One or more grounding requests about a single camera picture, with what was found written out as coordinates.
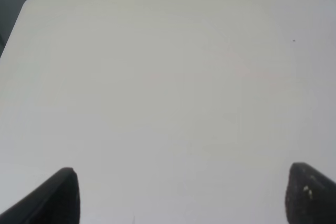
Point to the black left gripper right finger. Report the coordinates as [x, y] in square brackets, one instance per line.
[310, 196]

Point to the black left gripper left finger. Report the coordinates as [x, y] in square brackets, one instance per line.
[57, 200]

